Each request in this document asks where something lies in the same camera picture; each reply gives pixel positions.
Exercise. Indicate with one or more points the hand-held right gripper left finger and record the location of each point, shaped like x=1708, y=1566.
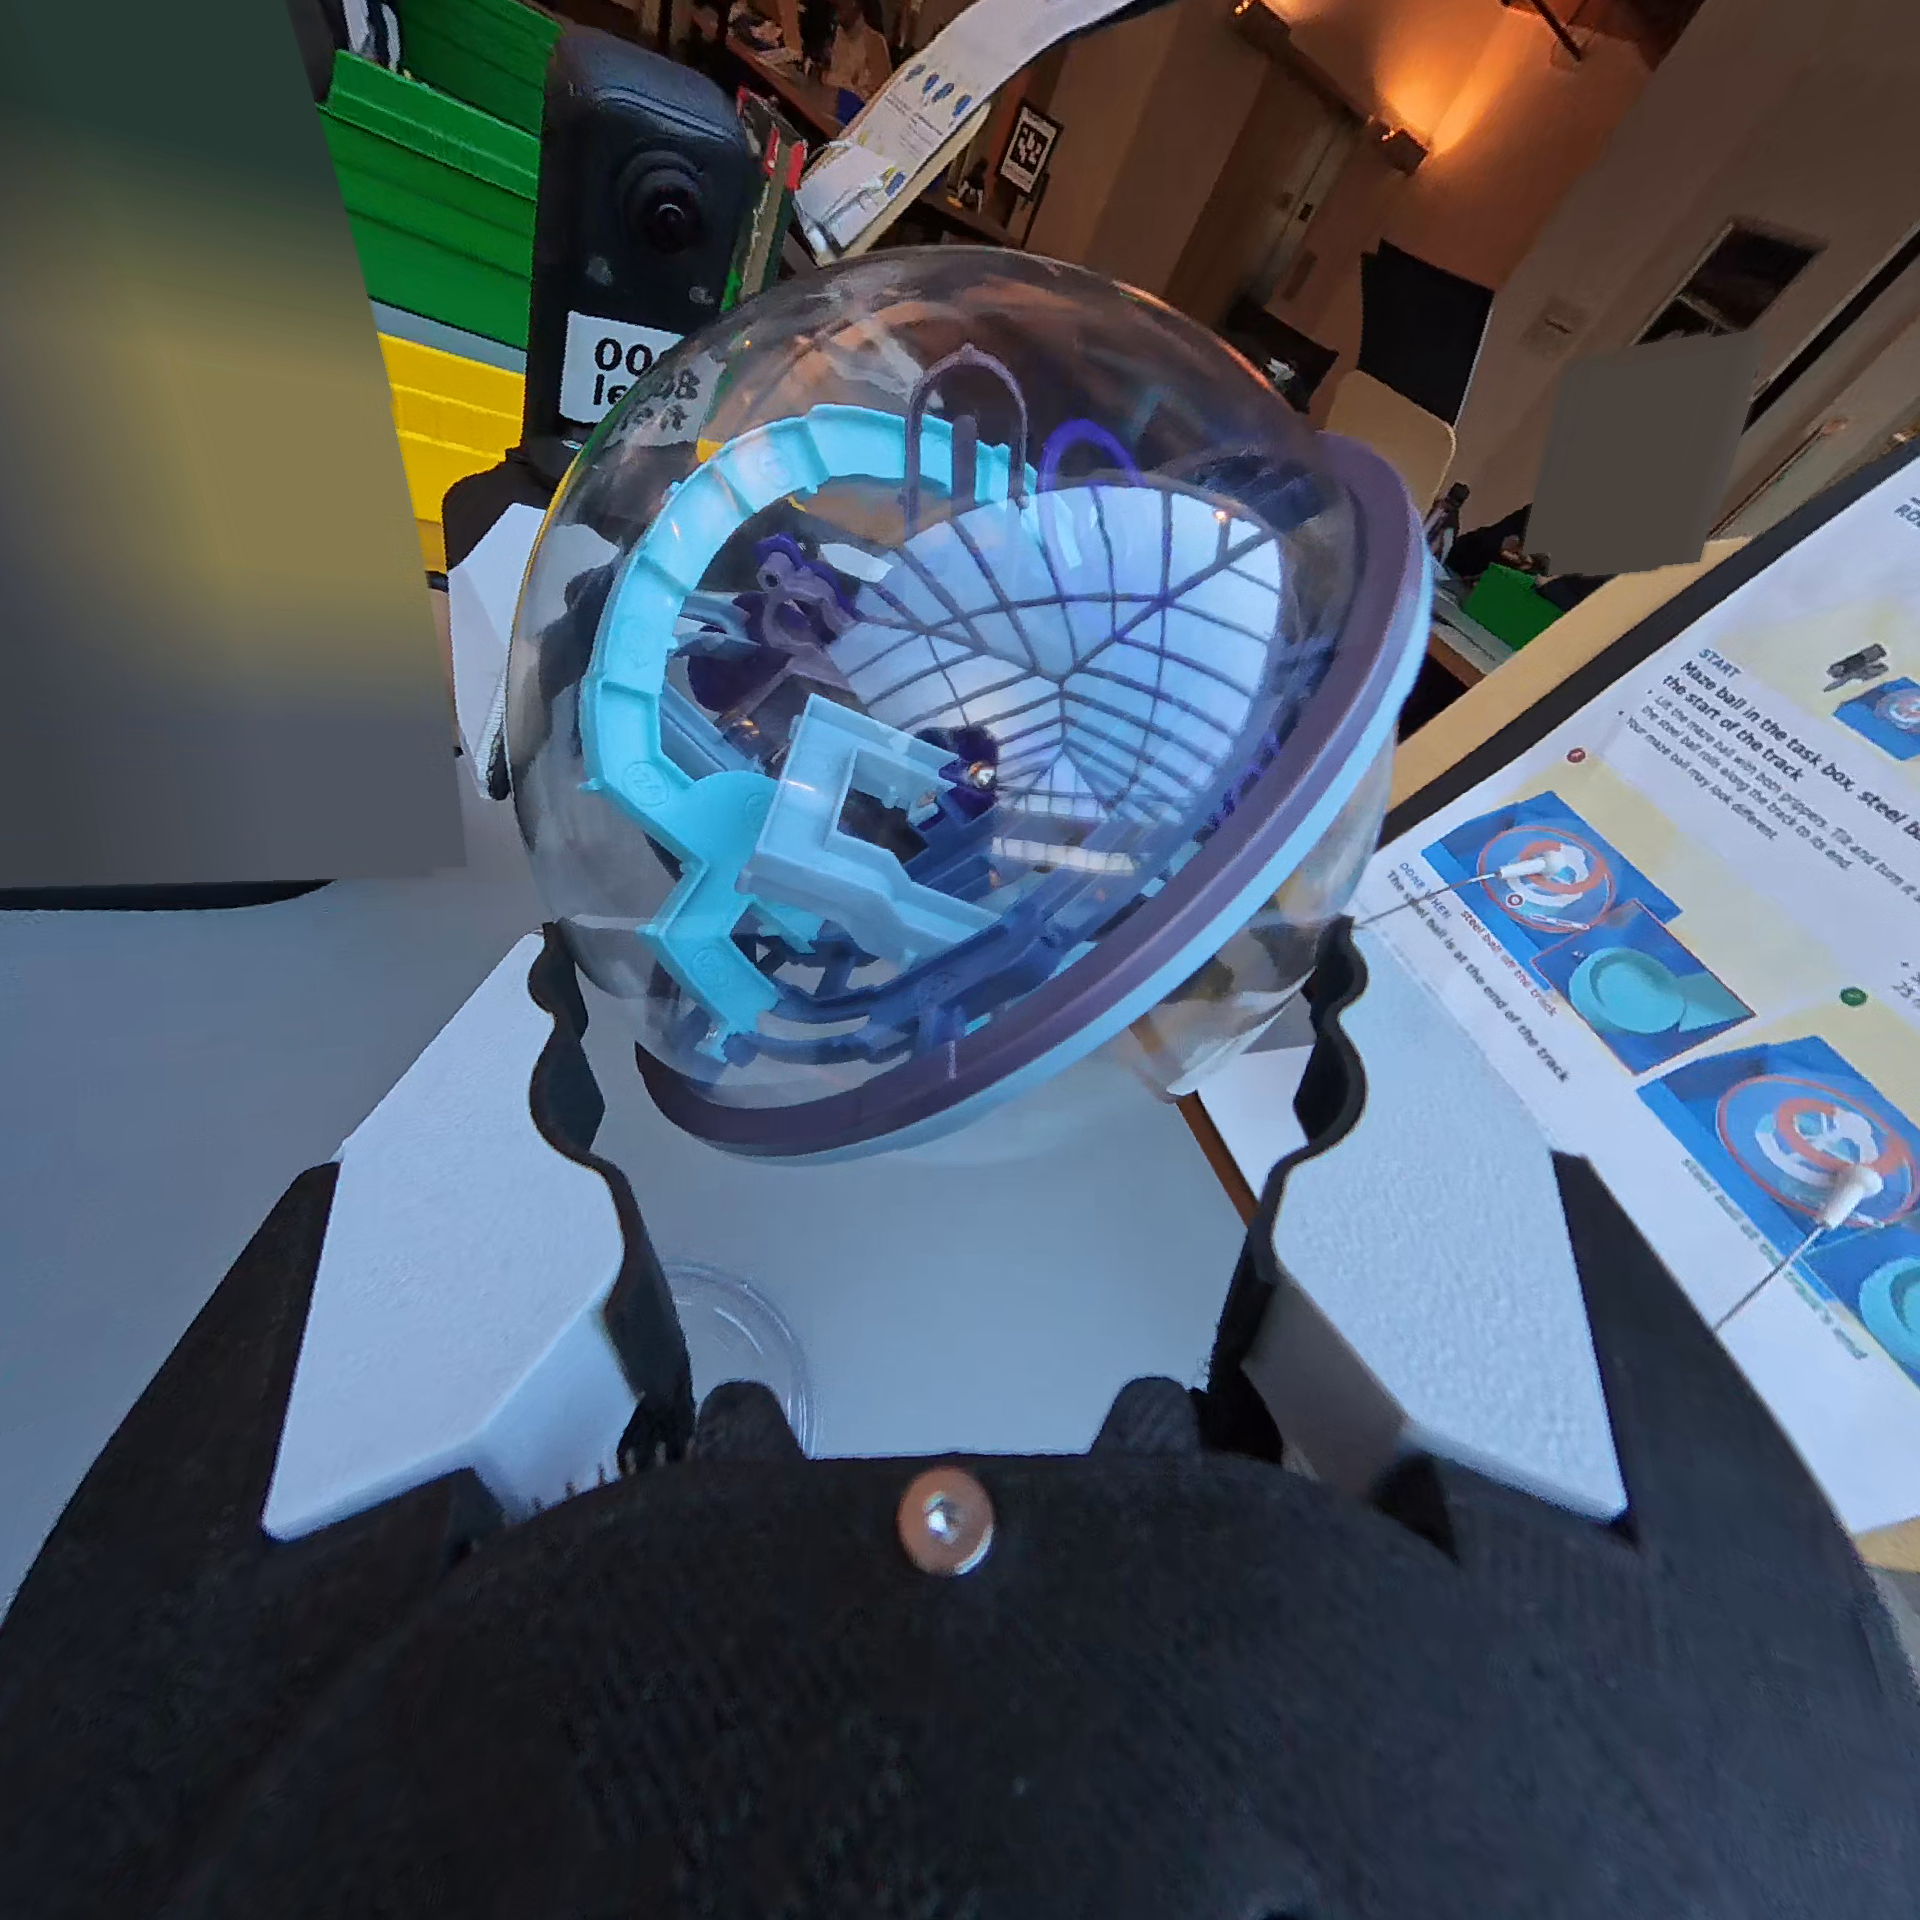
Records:
x=451, y=1290

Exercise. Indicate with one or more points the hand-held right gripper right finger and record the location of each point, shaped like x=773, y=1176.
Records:
x=1424, y=1305

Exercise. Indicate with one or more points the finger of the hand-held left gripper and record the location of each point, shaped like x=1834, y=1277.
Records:
x=484, y=628

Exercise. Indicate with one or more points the clear plastic ball stand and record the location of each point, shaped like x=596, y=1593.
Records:
x=751, y=1318

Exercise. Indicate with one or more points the clear maze ball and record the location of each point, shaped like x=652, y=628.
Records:
x=1050, y=720

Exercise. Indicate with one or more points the red and green package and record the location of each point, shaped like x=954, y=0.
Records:
x=773, y=180

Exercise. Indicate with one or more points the green plastic bin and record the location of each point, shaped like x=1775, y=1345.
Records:
x=435, y=195

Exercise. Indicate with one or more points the black and white marker tag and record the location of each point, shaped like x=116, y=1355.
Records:
x=1032, y=148

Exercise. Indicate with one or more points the printed instruction sheet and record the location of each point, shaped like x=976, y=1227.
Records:
x=1725, y=930

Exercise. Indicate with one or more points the small green bin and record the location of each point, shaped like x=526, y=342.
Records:
x=1517, y=614

